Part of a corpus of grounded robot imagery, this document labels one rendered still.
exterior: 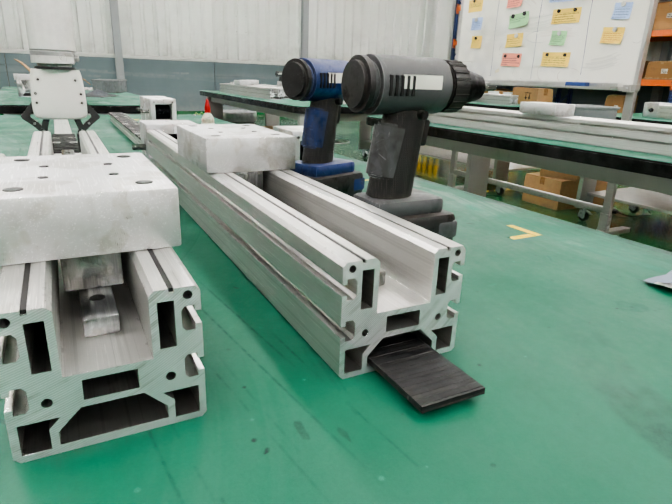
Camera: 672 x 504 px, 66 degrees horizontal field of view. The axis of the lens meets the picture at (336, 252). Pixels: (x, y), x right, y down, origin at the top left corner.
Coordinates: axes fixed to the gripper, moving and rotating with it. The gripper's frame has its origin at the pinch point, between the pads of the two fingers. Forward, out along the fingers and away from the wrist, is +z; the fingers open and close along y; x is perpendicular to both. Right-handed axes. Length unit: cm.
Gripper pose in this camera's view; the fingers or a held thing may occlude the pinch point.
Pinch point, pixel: (65, 143)
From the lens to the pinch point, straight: 126.8
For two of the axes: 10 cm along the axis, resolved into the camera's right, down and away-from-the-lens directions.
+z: -0.4, 9.5, 3.2
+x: 4.6, 3.0, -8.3
